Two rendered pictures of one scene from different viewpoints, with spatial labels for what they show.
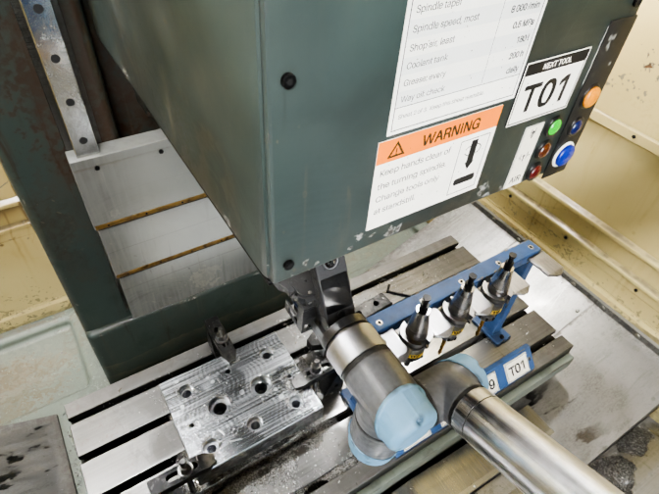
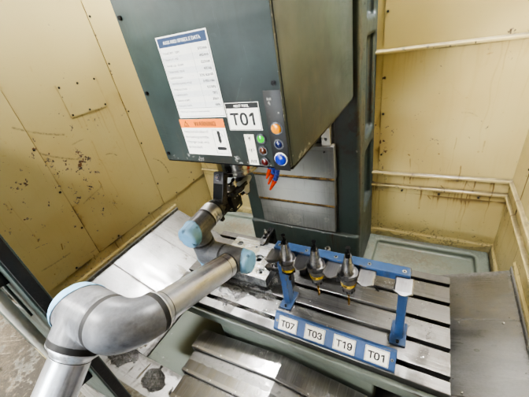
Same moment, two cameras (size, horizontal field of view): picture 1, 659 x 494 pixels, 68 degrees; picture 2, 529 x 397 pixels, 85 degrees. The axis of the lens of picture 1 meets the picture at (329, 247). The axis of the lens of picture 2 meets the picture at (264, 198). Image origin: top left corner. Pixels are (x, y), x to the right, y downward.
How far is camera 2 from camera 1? 92 cm
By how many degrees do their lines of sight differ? 54
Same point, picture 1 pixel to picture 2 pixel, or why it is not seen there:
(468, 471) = (314, 387)
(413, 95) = (182, 105)
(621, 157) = not seen: outside the picture
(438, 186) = (211, 146)
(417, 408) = (186, 228)
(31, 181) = not seen: hidden behind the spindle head
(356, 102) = (166, 103)
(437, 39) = (181, 88)
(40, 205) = not seen: hidden behind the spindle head
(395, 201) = (195, 145)
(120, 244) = (260, 183)
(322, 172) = (166, 124)
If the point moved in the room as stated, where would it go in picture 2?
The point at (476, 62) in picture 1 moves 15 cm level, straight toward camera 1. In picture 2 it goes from (199, 98) to (141, 110)
